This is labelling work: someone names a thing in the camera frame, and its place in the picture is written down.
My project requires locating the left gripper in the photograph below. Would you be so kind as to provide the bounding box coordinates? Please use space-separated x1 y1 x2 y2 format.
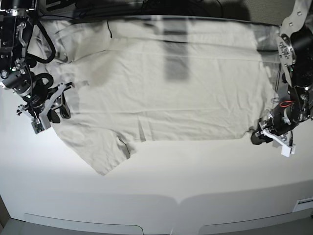
250 107 300 144

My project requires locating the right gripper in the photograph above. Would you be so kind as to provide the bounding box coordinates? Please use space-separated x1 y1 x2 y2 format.
17 82 74 124

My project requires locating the white T-shirt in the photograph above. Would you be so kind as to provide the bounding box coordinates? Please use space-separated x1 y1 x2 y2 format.
38 20 279 175

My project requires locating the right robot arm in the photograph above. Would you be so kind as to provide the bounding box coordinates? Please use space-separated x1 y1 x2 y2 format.
0 0 73 125

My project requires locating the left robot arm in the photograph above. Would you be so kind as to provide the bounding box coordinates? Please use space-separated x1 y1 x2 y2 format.
251 0 313 146

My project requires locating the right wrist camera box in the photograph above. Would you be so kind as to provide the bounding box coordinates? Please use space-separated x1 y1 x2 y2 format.
31 115 51 134

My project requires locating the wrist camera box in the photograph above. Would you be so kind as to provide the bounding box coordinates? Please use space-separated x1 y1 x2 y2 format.
273 141 296 158
31 115 51 134

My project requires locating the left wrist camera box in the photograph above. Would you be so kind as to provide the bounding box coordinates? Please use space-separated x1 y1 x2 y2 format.
273 141 296 158

